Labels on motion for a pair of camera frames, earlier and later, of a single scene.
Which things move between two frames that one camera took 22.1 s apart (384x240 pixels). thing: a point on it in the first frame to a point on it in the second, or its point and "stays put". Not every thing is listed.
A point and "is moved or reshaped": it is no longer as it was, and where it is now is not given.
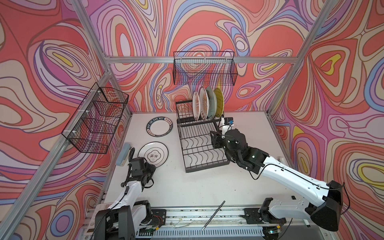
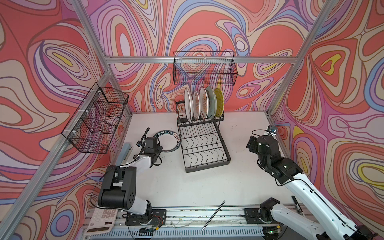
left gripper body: x=147 y=170 to x=156 y=152
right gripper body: x=231 y=153 to x=253 y=142
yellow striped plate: x=220 y=102 stays put
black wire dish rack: x=198 y=151 stays put
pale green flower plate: x=212 y=103 stays put
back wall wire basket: x=204 y=68 stays put
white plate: x=154 y=152 is moved or reshaped
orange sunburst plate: x=196 y=105 stays put
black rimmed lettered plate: x=159 y=126 to x=169 y=140
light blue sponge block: x=123 y=156 stays put
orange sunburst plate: x=204 y=104 stays put
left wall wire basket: x=94 y=125 stays put
